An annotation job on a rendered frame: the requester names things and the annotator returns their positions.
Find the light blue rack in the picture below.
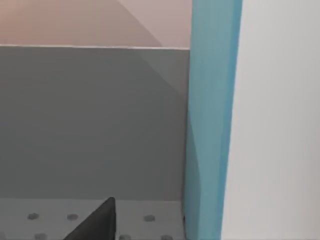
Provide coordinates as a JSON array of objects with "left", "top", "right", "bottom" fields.
[{"left": 181, "top": 0, "right": 244, "bottom": 240}]

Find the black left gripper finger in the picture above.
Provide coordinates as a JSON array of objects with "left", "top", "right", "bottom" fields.
[{"left": 62, "top": 196, "right": 117, "bottom": 240}]

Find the grey pierced drawer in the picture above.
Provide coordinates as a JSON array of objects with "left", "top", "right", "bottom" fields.
[{"left": 0, "top": 44, "right": 191, "bottom": 240}]

